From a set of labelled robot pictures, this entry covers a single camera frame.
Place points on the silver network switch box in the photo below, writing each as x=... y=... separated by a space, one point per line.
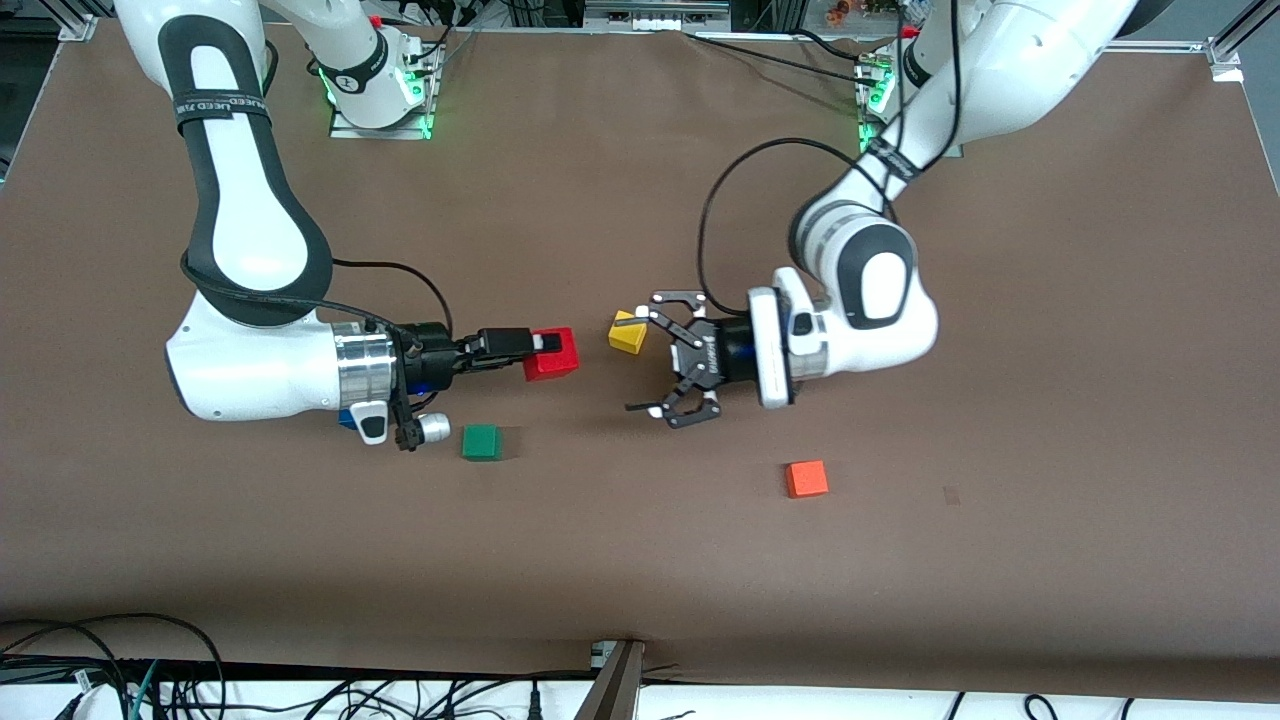
x=655 y=14

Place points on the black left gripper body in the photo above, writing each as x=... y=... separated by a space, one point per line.
x=728 y=355

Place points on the yellow cube block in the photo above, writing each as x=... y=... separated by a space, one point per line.
x=630 y=340

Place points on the aluminium frame rail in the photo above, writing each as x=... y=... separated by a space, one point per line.
x=1170 y=44

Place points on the green cube block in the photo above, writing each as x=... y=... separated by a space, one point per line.
x=480 y=442

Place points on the blue cube block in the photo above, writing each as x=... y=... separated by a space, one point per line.
x=345 y=420

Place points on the red cube block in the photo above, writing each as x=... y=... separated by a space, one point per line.
x=553 y=362

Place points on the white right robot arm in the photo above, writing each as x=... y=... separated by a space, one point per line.
x=250 y=230

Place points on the metal support beam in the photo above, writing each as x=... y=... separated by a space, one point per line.
x=615 y=690

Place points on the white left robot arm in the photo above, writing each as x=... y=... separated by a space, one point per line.
x=880 y=320

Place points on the orange cube block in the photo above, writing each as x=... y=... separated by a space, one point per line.
x=806 y=479

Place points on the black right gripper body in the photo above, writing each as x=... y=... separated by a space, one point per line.
x=434 y=350

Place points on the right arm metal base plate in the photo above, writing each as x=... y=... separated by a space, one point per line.
x=432 y=90

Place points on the small metal clamp bracket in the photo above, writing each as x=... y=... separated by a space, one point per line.
x=602 y=654

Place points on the black power plug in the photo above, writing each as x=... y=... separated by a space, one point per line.
x=535 y=702

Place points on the aluminium corner bracket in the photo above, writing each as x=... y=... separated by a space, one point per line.
x=78 y=27
x=1225 y=58

